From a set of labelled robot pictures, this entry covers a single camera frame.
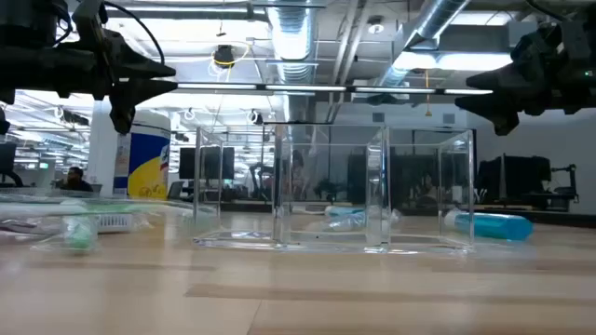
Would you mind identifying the blue mouthwash bottle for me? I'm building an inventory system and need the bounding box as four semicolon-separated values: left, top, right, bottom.
305;206;402;234
443;208;535;243

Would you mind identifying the dark monitor bank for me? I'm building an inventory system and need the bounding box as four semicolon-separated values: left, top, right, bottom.
476;154;553;208

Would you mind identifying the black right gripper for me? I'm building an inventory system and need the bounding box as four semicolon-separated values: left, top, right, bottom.
453;18;596;138

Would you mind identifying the Lysol wipes canister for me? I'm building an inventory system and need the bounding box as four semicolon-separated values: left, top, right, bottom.
113;110;172;202

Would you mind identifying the green toothbrush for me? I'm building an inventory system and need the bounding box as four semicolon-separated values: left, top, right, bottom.
59;211;137;255
0;197;187;221

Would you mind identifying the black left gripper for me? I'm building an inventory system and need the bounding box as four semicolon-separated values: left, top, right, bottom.
0;27;180;137

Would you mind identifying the black ceiling-mounted camera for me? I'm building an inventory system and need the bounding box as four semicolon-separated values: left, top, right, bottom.
212;44;237;70

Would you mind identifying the person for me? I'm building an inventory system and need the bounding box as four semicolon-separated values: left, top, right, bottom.
54;166;95;194

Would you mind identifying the silver ventilation duct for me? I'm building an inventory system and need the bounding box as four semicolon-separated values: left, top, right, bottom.
266;0;320;86
376;0;472;87

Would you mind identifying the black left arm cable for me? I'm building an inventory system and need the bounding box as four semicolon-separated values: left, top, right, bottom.
101;0;167;66

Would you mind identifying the clear acrylic organizer box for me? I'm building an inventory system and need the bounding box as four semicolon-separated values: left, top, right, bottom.
192;123;477;255

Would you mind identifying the black computer monitor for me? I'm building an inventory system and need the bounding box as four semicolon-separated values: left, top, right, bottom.
179;146;237;181

